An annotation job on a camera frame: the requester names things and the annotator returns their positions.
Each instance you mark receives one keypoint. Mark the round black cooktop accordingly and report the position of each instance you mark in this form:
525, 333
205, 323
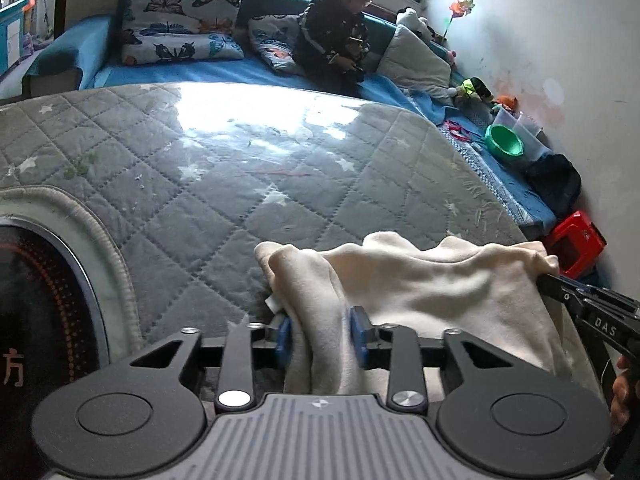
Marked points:
40, 310

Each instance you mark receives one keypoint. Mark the red plastic stool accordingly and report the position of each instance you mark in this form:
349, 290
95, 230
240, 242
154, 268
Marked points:
575, 245

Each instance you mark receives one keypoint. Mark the small orange toy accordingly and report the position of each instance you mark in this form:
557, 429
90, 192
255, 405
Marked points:
504, 102

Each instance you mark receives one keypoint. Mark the panda plush toy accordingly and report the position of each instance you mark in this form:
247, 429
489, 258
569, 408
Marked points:
412, 22

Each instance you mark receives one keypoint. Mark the green plastic bowl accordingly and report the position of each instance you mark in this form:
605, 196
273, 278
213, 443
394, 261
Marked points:
502, 140

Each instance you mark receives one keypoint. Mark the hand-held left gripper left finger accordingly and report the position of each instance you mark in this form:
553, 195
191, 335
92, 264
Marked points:
284, 342

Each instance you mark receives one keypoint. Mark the blue sofa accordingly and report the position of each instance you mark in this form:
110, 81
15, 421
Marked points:
200, 72

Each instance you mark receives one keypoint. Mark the blue white cabinet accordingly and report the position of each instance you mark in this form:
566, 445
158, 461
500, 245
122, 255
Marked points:
15, 35

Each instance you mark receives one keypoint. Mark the large butterfly print pillow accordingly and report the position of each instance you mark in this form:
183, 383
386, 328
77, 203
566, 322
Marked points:
180, 30

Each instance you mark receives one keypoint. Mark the colourful pinwheel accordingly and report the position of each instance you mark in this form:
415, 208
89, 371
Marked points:
460, 10

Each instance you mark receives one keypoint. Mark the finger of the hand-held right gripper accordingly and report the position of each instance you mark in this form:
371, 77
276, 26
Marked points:
560, 287

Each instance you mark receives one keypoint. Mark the grey cushion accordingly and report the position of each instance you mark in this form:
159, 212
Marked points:
415, 65

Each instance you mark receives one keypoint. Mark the cream garment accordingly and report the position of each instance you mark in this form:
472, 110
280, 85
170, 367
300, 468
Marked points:
440, 285

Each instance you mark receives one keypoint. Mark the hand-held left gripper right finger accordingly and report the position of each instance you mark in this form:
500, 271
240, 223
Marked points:
358, 337

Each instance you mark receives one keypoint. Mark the person's right hand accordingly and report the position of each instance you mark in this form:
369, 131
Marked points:
622, 395

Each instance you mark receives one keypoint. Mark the clear plastic tub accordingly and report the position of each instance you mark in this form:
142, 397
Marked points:
505, 117
531, 132

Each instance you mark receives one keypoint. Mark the small butterfly print pillow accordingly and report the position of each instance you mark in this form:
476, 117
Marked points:
272, 40

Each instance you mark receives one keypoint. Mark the patterned blue blanket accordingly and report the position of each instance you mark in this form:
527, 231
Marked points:
500, 185

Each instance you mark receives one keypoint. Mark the green yellow plush toy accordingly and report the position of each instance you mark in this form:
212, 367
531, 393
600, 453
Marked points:
475, 89

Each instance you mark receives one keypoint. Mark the dark bag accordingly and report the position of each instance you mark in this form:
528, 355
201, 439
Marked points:
555, 185

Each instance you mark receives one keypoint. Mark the grey quilted star table cover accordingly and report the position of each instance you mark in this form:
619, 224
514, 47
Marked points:
225, 185

